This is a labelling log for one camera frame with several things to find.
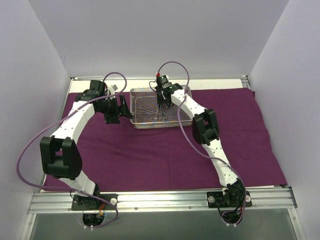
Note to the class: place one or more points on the purple cloth wrap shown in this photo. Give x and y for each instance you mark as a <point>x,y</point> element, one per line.
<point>121,158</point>

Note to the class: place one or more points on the metal mesh instrument tray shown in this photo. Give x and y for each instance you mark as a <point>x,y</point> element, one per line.
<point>146,98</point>

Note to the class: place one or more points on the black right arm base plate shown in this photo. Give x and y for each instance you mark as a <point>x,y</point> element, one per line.
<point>220,199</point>

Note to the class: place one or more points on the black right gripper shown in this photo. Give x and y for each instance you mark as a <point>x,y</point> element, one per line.
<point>162,100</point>

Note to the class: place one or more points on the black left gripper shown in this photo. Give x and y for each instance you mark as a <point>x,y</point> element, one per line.
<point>119,108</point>

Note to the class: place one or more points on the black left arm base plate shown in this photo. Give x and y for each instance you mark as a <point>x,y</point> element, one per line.
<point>86,203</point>

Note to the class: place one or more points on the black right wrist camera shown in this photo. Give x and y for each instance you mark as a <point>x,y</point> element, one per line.
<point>162,81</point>

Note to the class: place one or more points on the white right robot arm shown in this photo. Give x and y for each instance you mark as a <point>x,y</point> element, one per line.
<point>205,132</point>

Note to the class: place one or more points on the steel surgical scissors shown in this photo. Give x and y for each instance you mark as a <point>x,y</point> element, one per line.
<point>161,117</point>

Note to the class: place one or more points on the aluminium right side rail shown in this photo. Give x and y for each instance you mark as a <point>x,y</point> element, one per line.
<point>245,81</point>

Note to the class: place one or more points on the aluminium front rail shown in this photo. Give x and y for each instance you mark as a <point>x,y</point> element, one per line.
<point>163,201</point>

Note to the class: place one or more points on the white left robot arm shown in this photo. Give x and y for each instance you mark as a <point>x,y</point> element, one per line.
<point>60,156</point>

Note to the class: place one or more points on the aluminium rail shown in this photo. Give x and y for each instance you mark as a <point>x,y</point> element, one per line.
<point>245,81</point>
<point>163,201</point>

